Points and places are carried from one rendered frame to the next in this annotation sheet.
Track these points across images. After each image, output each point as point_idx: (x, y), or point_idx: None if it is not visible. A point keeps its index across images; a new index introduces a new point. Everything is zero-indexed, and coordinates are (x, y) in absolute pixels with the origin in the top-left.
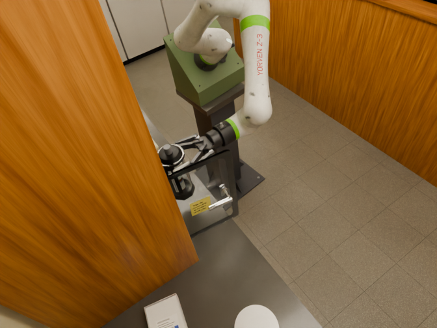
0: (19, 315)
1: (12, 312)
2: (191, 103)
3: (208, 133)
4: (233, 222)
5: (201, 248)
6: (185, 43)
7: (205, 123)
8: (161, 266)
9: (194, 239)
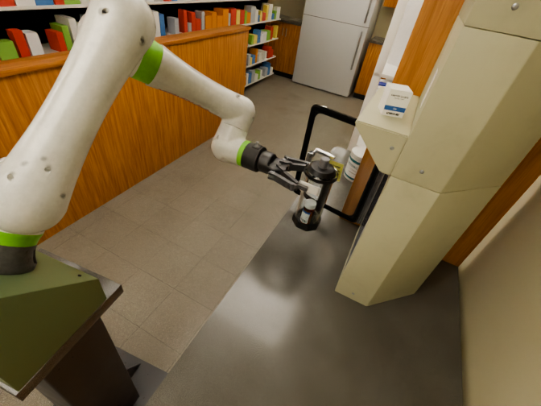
0: (517, 217)
1: (525, 208)
2: (81, 334)
3: (270, 155)
4: (294, 203)
5: (331, 216)
6: (75, 184)
7: (88, 350)
8: None
9: (328, 222)
